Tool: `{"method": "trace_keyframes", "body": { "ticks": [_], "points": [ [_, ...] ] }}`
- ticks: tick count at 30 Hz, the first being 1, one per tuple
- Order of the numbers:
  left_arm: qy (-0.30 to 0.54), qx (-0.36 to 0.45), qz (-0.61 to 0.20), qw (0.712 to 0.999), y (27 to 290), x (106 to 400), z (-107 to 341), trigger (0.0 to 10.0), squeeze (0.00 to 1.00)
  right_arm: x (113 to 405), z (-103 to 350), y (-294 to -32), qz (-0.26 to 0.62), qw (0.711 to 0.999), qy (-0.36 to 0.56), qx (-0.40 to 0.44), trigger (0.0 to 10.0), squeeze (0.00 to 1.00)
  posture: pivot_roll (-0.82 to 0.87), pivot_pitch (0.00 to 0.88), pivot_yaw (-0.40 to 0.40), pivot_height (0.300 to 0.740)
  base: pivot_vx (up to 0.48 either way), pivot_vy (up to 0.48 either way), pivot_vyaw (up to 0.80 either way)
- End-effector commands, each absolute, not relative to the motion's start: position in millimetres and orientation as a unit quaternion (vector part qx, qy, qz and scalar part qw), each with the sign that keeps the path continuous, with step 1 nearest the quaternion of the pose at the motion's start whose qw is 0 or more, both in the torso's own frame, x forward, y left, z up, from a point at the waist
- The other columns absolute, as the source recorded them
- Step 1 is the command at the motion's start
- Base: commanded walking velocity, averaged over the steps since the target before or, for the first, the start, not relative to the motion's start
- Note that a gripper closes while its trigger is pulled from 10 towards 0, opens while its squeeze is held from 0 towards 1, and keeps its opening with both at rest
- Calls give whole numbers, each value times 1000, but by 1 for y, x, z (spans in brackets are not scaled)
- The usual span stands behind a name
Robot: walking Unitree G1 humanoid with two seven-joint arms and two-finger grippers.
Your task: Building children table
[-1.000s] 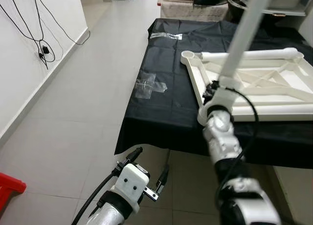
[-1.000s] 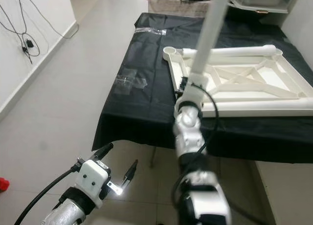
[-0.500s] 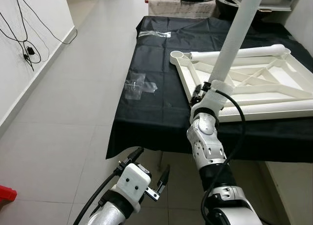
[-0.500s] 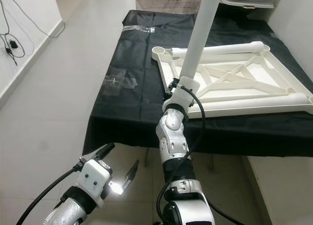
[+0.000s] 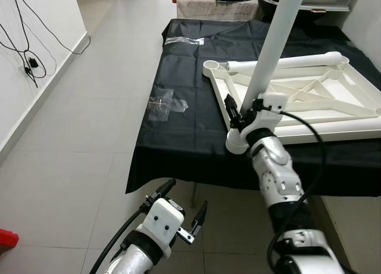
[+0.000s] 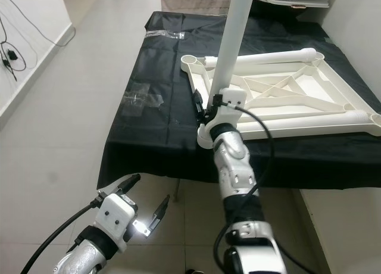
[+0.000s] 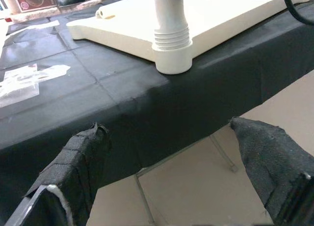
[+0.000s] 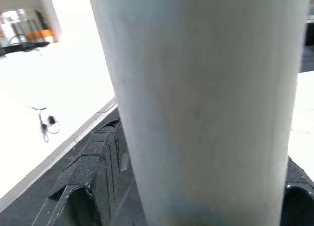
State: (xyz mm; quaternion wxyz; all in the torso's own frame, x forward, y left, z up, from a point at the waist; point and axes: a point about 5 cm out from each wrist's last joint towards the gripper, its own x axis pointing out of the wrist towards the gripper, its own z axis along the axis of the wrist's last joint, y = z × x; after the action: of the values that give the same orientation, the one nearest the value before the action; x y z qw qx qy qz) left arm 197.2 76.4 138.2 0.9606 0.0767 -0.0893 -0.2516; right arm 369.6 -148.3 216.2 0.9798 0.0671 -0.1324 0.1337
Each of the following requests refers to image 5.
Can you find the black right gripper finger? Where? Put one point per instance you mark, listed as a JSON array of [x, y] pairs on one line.
[[232, 111]]

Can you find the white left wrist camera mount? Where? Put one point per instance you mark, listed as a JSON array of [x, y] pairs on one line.
[[162, 220]]

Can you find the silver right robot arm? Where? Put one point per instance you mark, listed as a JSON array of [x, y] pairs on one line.
[[277, 173]]

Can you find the black tablecloth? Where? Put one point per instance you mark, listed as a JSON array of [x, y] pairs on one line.
[[178, 149]]

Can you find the white plastic children table top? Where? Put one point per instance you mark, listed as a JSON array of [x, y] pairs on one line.
[[351, 101]]

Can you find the clear tape strip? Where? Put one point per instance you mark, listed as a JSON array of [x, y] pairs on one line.
[[184, 41]]

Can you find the grey metal table leg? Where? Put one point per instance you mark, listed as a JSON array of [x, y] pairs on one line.
[[194, 193]]

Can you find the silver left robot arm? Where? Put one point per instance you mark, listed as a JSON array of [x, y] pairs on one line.
[[131, 263]]

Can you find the crumpled clear tape patch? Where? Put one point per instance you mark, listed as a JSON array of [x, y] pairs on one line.
[[166, 104]]

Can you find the red plastic stool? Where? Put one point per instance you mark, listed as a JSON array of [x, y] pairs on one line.
[[8, 238]]

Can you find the black power adapter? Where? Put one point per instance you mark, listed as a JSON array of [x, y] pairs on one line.
[[33, 64]]

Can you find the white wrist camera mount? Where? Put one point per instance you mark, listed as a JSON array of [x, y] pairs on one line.
[[162, 220], [271, 107]]

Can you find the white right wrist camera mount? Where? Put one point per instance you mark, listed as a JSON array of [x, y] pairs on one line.
[[271, 107]]

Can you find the beige patterned cloth bench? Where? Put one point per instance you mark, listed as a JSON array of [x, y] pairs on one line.
[[202, 9]]

